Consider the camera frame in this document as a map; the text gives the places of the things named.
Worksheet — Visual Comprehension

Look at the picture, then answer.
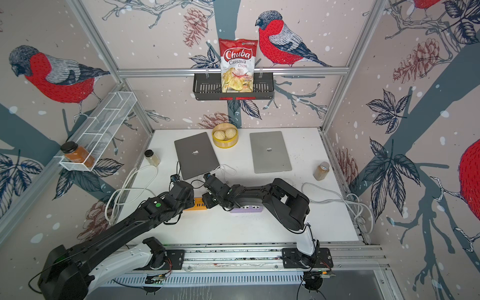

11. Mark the white laptop charger cable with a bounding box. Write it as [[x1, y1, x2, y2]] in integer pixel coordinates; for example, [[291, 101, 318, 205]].
[[213, 163, 238, 185]]

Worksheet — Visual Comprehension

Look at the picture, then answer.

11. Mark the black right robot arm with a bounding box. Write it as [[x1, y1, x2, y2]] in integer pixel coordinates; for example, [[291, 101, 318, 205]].
[[202, 172, 318, 269]]

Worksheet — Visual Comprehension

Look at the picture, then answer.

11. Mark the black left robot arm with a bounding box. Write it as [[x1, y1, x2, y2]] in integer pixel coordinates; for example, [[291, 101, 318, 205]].
[[37, 181, 194, 300]]

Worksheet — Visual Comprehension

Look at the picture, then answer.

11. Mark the dark grey laptop on left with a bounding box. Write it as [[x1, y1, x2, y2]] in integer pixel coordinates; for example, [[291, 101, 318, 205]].
[[174, 132, 220, 180]]

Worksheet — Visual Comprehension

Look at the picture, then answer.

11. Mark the silver laptop on right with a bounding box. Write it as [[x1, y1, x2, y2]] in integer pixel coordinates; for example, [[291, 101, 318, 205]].
[[249, 131, 292, 174]]

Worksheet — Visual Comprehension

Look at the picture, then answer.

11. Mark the orange power strip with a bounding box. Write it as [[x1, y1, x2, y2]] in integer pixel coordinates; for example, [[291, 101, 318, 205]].
[[185, 197, 207, 211]]

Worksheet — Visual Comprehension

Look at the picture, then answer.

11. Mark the purple power strip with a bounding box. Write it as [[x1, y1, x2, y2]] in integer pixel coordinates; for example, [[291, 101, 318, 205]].
[[230, 206, 263, 213]]

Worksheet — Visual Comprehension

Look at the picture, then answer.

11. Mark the black-lid glass jar on table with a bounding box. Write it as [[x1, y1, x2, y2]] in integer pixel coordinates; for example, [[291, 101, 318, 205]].
[[144, 149, 161, 167]]

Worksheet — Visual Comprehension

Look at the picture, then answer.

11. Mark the white bun in steamer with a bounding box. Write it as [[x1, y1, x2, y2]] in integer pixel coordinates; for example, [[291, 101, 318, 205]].
[[224, 127, 237, 140], [213, 130, 226, 141]]

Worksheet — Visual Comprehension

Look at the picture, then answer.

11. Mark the yellow bamboo steamer basket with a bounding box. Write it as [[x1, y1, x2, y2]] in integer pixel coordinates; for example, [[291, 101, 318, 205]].
[[212, 123, 239, 149]]

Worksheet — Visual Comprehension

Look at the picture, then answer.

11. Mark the silver-lid glass spice jar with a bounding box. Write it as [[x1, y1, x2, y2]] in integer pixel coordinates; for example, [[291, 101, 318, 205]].
[[313, 161, 330, 181]]

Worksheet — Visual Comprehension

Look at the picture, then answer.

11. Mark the orange jar on shelf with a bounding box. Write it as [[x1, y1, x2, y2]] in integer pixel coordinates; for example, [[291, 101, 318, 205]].
[[61, 141, 95, 168]]

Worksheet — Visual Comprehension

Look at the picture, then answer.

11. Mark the Chuba cassava chips bag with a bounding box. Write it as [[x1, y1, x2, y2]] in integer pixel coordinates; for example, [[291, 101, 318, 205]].
[[219, 39, 258, 93]]

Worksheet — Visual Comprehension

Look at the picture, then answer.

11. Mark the white left power strip cord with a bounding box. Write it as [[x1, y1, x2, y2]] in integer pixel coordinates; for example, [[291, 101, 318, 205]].
[[104, 164, 159, 226]]

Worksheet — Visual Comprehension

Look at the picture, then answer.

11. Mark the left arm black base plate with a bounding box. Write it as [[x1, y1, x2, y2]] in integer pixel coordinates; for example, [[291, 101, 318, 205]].
[[147, 249, 186, 271]]

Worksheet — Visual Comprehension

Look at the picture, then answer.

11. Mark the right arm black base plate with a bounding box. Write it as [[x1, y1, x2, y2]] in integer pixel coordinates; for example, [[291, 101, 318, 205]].
[[281, 247, 334, 270]]

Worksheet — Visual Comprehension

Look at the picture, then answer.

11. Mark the black wire wall basket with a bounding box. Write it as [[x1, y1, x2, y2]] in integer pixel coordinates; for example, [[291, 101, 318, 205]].
[[192, 72, 275, 101]]

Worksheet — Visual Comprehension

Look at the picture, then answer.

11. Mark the white wire wall shelf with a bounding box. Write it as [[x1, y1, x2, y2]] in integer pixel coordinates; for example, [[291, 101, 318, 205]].
[[59, 91, 137, 171]]

